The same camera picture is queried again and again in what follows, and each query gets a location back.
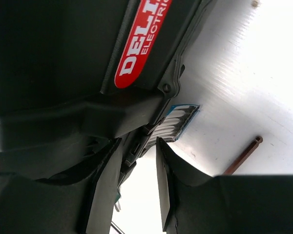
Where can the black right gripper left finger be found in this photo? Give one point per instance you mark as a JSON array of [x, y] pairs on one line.
[[78, 200]]

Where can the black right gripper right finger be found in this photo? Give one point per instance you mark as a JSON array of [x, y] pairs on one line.
[[193, 202]]

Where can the brown hex key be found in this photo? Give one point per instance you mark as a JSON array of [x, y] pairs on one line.
[[244, 155]]

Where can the black plastic toolbox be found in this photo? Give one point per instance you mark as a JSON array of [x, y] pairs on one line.
[[76, 73]]

